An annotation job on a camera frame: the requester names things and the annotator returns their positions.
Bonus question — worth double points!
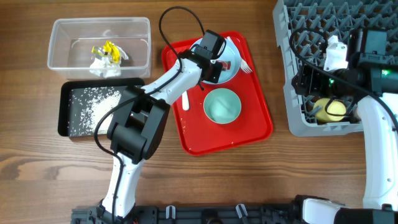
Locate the red foil snack wrapper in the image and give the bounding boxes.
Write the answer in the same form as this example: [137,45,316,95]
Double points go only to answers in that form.
[221,61,231,70]

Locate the light blue plate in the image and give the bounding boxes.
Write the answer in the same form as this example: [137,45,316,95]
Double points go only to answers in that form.
[189,36,241,85]

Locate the yellow cup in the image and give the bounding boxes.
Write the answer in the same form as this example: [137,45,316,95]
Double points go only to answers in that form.
[313,98,346,123]

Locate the yellow snack wrapper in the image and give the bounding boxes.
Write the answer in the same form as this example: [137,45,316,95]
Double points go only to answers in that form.
[91,40,121,63]

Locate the clear plastic waste bin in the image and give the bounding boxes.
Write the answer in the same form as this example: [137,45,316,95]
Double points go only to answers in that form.
[47,17,151,80]

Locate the white plastic spoon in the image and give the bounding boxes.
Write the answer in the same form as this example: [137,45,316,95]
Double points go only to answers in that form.
[182,91,190,111]

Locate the white napkin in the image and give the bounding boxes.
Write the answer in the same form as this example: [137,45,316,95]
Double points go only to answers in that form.
[90,46,129,78]

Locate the mint green bowl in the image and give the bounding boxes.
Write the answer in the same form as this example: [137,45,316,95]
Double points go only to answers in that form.
[203,88,242,124]

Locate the grey dishwasher rack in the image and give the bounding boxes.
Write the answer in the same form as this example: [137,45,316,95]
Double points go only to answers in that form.
[273,0,397,137]

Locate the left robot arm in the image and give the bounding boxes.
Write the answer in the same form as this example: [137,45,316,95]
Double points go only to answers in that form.
[97,50,223,223]

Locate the white plastic fork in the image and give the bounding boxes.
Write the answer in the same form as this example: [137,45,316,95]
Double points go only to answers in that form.
[240,58,252,73]

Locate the red serving tray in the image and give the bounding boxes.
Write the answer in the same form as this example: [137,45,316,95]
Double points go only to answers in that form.
[161,30,274,156]

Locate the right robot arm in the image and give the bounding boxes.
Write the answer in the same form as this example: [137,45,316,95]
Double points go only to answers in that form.
[292,63,397,223]

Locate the black tray with rice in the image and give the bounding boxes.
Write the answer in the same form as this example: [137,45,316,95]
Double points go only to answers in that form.
[58,78,144,138]

